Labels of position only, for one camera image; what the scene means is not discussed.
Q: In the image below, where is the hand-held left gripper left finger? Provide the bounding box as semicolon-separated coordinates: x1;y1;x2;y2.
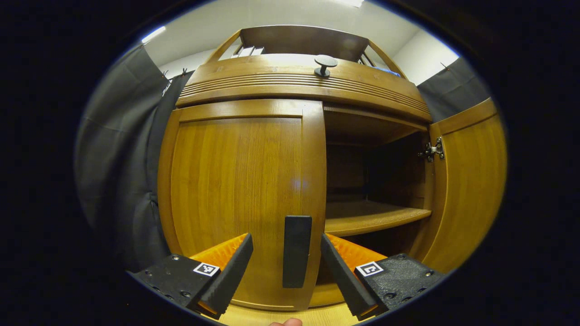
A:
127;233;254;321

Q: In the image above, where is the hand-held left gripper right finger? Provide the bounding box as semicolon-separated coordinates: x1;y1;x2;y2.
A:
320;233;447;321

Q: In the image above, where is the wooden shoe cabinet door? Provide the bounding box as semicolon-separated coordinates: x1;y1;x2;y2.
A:
408;97;507;273
157;100;327;312

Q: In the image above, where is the wooden double-door shoe cabinet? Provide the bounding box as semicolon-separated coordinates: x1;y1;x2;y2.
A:
157;25;433;313

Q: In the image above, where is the metal door hinge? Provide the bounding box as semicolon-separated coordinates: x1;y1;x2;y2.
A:
418;137;445;163

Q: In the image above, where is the wooden cabinet drawer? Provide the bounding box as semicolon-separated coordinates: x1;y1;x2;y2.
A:
176;53;432;123

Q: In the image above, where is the wooden inner shelf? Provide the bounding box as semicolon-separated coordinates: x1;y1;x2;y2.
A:
324;199;432;237

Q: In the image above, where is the black round drawer knob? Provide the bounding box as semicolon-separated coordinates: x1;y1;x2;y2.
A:
314;55;338;78

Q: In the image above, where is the black door handle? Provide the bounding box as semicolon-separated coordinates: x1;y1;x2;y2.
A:
283;216;313;289

